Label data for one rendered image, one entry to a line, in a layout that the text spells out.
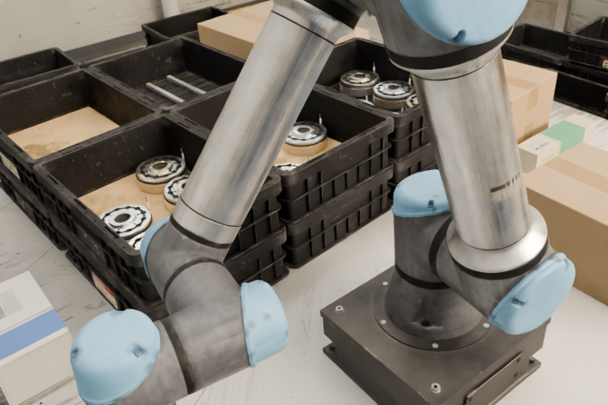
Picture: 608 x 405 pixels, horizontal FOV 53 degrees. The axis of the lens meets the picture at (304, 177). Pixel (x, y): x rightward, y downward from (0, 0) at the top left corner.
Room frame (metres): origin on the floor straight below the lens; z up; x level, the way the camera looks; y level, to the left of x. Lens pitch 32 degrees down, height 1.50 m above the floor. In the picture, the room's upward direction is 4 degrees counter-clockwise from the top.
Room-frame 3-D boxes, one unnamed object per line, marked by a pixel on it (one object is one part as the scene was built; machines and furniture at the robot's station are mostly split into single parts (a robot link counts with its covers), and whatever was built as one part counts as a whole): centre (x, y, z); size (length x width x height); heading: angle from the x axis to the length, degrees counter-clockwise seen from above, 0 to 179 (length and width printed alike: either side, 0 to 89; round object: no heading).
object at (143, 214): (0.91, 0.33, 0.86); 0.10 x 0.10 x 0.01
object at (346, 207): (1.15, 0.05, 0.76); 0.40 x 0.30 x 0.12; 40
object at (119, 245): (0.96, 0.28, 0.92); 0.40 x 0.30 x 0.02; 40
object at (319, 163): (1.15, 0.05, 0.92); 0.40 x 0.30 x 0.02; 40
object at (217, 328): (0.44, 0.09, 1.06); 0.11 x 0.11 x 0.08; 27
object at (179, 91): (1.46, 0.30, 0.87); 0.40 x 0.30 x 0.11; 40
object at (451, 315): (0.70, -0.19, 0.85); 0.15 x 0.15 x 0.10
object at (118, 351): (0.38, 0.17, 1.06); 0.09 x 0.08 x 0.11; 117
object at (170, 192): (1.01, 0.22, 0.86); 0.10 x 0.10 x 0.01
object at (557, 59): (2.61, -1.11, 0.31); 0.40 x 0.30 x 0.34; 35
